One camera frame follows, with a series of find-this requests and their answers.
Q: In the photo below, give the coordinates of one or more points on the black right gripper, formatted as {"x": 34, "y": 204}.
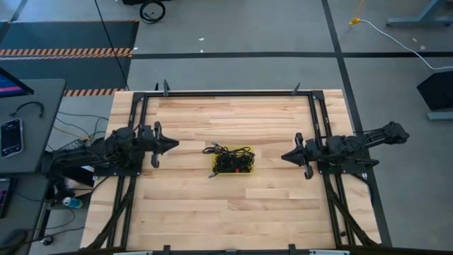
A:
{"x": 311, "y": 152}

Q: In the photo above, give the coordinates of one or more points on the black hazard-striped floor mat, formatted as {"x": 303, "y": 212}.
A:
{"x": 70, "y": 35}

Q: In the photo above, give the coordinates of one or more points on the black smartphone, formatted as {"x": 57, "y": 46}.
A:
{"x": 11, "y": 138}

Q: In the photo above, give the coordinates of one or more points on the laptop screen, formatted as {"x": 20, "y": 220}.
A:
{"x": 10, "y": 85}

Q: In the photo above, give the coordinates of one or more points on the grey table leg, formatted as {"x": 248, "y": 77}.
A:
{"x": 424, "y": 16}

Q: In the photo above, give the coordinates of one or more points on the black clamp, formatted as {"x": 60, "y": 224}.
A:
{"x": 165, "y": 88}
{"x": 296, "y": 89}

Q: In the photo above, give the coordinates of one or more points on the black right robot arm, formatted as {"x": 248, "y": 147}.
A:
{"x": 339, "y": 148}

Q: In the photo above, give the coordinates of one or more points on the clear water bottle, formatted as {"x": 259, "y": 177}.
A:
{"x": 72, "y": 202}

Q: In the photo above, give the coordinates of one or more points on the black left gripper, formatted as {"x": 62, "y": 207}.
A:
{"x": 150, "y": 141}

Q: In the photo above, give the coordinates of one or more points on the grey side desk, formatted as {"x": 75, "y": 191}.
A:
{"x": 35, "y": 124}

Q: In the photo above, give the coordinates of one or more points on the yellow translucent plastic bin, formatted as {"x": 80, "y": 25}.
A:
{"x": 214, "y": 170}

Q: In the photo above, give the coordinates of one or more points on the yellow plug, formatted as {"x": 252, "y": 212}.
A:
{"x": 354, "y": 22}

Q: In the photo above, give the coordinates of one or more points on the black box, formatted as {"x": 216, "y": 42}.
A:
{"x": 437, "y": 90}

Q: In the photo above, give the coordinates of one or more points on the black aluminium rig frame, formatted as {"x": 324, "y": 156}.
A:
{"x": 226, "y": 94}

